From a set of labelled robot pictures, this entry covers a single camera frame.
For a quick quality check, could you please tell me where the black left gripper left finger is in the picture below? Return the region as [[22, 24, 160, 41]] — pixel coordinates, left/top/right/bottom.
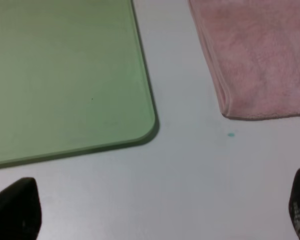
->
[[0, 177, 42, 240]]

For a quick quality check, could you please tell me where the pink terry towel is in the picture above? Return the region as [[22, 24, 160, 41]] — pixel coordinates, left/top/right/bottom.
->
[[188, 0, 300, 121]]

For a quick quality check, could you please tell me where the green plastic tray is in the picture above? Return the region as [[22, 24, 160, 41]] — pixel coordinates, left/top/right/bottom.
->
[[0, 0, 156, 166]]

